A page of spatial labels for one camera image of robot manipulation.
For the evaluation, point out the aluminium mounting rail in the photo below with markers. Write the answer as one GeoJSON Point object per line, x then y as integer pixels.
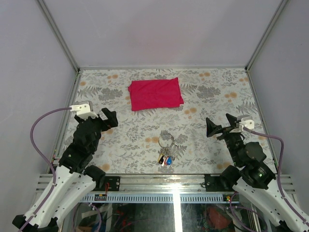
{"type": "Point", "coordinates": [162, 183]}

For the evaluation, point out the white slotted cable duct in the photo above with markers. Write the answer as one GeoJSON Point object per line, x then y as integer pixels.
{"type": "Point", "coordinates": [152, 198]}

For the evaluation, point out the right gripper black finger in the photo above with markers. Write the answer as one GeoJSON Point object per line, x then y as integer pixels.
{"type": "Point", "coordinates": [233, 121]}
{"type": "Point", "coordinates": [212, 129]}

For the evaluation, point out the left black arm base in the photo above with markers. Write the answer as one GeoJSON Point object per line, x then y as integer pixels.
{"type": "Point", "coordinates": [102, 181]}

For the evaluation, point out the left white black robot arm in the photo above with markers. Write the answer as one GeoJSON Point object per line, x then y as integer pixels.
{"type": "Point", "coordinates": [74, 177]}

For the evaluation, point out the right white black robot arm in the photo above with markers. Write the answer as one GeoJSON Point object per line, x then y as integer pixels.
{"type": "Point", "coordinates": [252, 178]}

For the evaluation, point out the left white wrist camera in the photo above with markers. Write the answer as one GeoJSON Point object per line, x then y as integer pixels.
{"type": "Point", "coordinates": [84, 110]}

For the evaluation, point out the silver wire keyring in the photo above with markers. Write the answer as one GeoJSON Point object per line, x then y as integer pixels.
{"type": "Point", "coordinates": [166, 140]}

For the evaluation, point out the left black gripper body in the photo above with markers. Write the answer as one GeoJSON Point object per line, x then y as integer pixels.
{"type": "Point", "coordinates": [101, 125]}

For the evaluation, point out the aluminium frame post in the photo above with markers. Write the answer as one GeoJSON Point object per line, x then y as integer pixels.
{"type": "Point", "coordinates": [58, 35]}
{"type": "Point", "coordinates": [281, 7]}

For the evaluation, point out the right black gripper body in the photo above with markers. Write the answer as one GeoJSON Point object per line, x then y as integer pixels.
{"type": "Point", "coordinates": [232, 140]}

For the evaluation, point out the folded red cloth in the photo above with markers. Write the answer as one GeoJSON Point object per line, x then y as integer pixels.
{"type": "Point", "coordinates": [152, 94]}

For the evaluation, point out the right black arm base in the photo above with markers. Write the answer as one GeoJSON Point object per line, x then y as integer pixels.
{"type": "Point", "coordinates": [223, 182]}

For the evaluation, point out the right aluminium frame post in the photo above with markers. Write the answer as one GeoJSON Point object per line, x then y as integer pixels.
{"type": "Point", "coordinates": [281, 7]}

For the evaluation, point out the left aluminium frame post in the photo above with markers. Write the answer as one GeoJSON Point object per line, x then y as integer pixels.
{"type": "Point", "coordinates": [58, 35]}

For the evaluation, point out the floral patterned table mat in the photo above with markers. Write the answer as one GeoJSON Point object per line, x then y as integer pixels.
{"type": "Point", "coordinates": [132, 147]}

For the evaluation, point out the bunch of metal keys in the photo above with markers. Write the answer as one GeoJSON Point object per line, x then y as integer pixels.
{"type": "Point", "coordinates": [166, 158]}

